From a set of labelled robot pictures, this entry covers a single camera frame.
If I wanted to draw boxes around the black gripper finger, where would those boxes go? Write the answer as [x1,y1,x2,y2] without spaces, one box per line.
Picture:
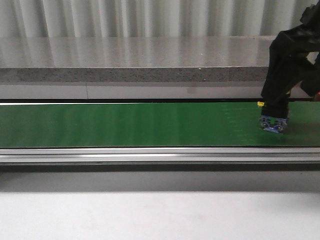
[261,49,310,105]

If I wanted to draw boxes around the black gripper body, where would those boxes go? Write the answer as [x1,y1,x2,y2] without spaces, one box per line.
[269,3,320,97]

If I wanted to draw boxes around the yellow mushroom push button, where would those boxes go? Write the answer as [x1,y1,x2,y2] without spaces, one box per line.
[257,101,289,134]

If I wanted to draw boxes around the grey stone countertop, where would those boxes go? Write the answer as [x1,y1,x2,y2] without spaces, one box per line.
[0,34,320,101]

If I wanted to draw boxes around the green conveyor belt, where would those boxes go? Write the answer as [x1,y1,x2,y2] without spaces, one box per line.
[0,101,320,148]

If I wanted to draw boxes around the white pleated curtain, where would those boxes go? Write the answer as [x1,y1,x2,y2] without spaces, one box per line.
[0,0,313,38]

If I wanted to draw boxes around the aluminium conveyor front rail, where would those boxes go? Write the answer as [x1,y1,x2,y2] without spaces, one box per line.
[0,147,320,172]

